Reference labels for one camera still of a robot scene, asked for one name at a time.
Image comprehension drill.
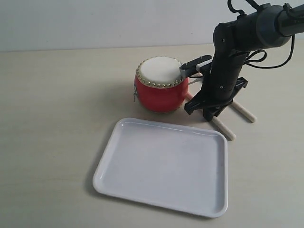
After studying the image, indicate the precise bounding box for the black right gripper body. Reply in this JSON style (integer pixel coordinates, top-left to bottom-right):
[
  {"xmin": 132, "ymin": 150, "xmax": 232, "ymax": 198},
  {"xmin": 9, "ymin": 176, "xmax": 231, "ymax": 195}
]
[{"xmin": 202, "ymin": 51, "xmax": 247, "ymax": 101}]

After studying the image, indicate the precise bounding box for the wooden drumstick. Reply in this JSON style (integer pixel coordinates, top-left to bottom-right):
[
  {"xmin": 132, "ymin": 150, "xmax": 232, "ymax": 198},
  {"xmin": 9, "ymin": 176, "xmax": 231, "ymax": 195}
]
[
  {"xmin": 190, "ymin": 73, "xmax": 257, "ymax": 124},
  {"xmin": 186, "ymin": 92, "xmax": 236, "ymax": 141}
]

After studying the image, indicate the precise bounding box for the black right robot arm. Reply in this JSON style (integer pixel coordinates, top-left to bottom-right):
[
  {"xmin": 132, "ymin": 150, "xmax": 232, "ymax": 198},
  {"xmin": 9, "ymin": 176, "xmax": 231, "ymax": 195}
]
[{"xmin": 180, "ymin": 0, "xmax": 304, "ymax": 122}]

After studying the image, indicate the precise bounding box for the red small drum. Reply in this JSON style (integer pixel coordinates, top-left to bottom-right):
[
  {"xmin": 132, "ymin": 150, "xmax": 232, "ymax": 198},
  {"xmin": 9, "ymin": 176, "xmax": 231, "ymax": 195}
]
[{"xmin": 133, "ymin": 57, "xmax": 188, "ymax": 113}]

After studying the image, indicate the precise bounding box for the white plastic tray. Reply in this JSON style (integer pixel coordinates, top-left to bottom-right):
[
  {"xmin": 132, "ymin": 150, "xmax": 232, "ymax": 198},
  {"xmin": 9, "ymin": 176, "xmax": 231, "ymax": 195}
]
[{"xmin": 93, "ymin": 118, "xmax": 228, "ymax": 218}]

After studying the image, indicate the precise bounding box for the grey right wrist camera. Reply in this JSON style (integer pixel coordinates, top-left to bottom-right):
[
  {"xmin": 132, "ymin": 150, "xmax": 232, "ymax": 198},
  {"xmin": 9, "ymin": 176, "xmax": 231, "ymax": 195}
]
[{"xmin": 179, "ymin": 55, "xmax": 212, "ymax": 78}]

